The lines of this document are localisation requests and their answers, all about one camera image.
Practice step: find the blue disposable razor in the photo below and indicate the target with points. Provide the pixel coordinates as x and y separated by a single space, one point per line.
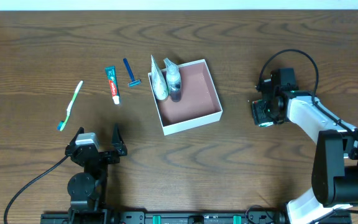
133 81

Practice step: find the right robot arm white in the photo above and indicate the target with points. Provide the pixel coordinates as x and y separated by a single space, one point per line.
333 196

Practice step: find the clear pump soap bottle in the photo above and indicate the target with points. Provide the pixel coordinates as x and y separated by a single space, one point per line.
173 80

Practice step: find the green white toothbrush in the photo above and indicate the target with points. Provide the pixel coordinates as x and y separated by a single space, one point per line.
62 124

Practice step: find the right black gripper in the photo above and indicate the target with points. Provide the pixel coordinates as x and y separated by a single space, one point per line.
260 112

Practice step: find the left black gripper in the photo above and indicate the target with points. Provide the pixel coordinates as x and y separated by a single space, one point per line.
101 155

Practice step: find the white Pantene tube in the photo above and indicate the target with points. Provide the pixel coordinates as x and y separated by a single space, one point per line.
159 84

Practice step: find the Colgate toothpaste tube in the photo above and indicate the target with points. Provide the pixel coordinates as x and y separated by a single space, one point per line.
111 75

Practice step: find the white box pink interior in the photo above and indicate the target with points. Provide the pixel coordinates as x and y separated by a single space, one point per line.
199 104

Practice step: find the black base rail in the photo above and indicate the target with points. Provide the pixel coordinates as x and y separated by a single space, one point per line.
252 215

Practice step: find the green soap bar pack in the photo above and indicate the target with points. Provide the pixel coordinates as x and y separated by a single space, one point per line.
260 114

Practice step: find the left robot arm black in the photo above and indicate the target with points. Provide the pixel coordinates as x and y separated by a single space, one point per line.
87 189

